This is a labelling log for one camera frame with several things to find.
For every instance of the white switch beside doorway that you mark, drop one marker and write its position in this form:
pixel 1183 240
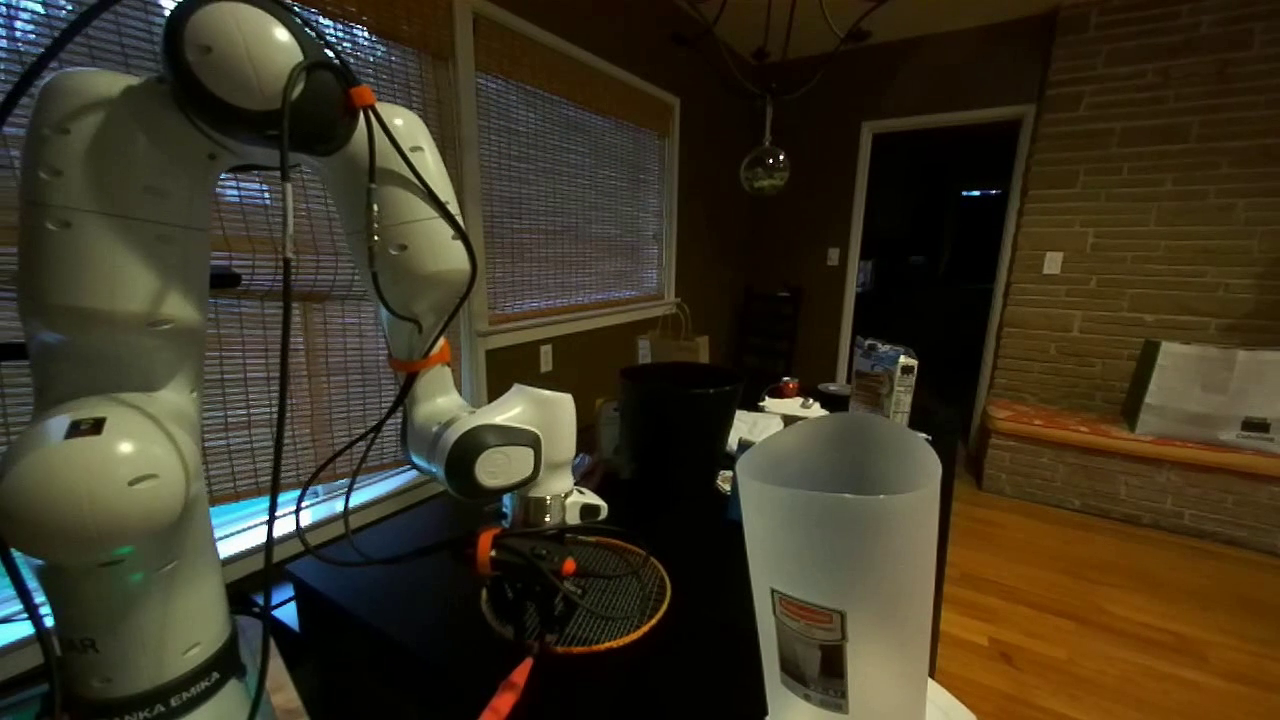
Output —
pixel 835 259

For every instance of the brick hearth ledge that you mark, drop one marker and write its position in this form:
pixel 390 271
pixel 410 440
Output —
pixel 1135 445

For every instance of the black round bin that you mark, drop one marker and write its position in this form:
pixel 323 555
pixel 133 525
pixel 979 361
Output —
pixel 681 426

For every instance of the small woven window blind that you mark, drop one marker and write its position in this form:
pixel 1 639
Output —
pixel 574 203

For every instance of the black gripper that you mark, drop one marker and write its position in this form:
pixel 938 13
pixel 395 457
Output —
pixel 530 560

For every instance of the white framed dark doorway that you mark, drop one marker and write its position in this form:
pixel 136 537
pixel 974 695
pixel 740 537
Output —
pixel 932 265

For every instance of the white paper stack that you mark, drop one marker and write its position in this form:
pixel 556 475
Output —
pixel 801 405

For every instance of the white wall light switch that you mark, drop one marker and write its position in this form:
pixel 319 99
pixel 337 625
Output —
pixel 1052 261

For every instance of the blue printed carton box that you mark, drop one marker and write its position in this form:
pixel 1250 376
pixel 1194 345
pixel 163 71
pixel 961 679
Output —
pixel 886 386

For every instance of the large woven window blind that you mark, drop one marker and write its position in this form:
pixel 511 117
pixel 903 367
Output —
pixel 324 265

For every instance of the glass globe pendant lamp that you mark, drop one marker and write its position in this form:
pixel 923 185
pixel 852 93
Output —
pixel 765 171

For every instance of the black tall cabinet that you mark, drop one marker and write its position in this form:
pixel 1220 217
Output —
pixel 769 335

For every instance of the brown paper bag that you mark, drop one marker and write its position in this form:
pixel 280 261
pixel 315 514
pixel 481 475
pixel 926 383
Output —
pixel 675 351

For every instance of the frosted white plastic bin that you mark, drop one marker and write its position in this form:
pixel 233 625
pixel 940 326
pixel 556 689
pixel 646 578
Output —
pixel 840 533

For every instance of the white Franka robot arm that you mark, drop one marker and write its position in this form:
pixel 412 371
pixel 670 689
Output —
pixel 123 265

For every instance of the white wall outlet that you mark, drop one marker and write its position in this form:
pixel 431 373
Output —
pixel 544 359

